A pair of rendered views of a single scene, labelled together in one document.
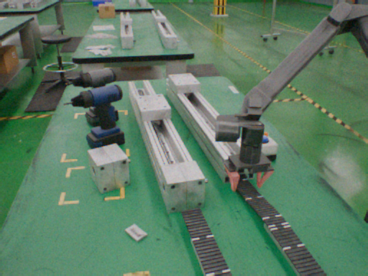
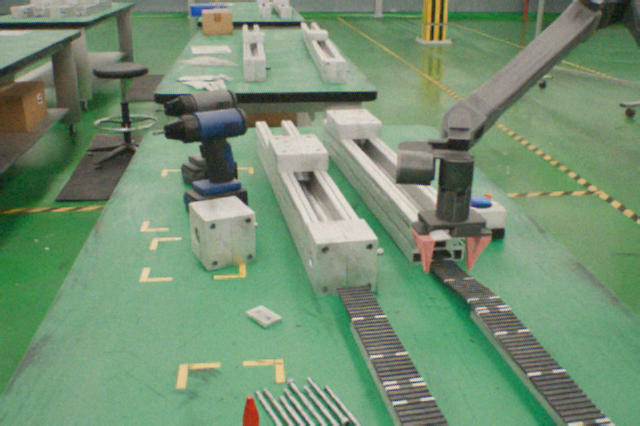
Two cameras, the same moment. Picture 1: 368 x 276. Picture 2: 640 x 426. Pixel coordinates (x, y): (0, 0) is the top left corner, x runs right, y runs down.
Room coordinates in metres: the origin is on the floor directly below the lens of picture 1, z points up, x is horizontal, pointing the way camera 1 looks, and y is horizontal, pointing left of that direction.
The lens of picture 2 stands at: (-0.30, -0.03, 1.30)
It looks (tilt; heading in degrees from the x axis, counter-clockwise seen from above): 21 degrees down; 3
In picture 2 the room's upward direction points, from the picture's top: straight up
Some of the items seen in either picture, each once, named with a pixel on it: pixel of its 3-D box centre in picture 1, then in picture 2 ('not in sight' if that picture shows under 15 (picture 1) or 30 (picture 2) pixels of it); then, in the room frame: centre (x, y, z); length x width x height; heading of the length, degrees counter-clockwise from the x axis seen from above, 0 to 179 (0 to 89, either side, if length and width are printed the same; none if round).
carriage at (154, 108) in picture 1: (152, 110); (297, 158); (1.17, 0.12, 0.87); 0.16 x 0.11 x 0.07; 15
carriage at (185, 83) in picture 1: (183, 85); (352, 128); (1.46, 0.00, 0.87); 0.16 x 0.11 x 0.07; 15
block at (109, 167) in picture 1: (112, 166); (228, 231); (0.84, 0.21, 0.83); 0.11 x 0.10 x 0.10; 120
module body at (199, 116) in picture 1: (199, 116); (378, 174); (1.22, -0.07, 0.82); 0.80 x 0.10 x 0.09; 15
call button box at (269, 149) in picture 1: (258, 148); (474, 218); (0.98, -0.26, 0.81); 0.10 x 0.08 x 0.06; 105
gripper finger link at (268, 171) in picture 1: (256, 173); (463, 244); (0.78, -0.21, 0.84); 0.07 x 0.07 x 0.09; 15
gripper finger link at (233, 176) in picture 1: (238, 176); (435, 246); (0.77, -0.16, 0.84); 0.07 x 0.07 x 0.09; 15
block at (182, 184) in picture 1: (186, 185); (347, 256); (0.74, -0.01, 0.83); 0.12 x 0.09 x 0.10; 105
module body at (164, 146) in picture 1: (153, 121); (297, 179); (1.17, 0.12, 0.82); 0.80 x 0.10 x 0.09; 15
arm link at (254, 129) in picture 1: (250, 132); (452, 170); (0.78, -0.18, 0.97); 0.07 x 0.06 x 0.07; 86
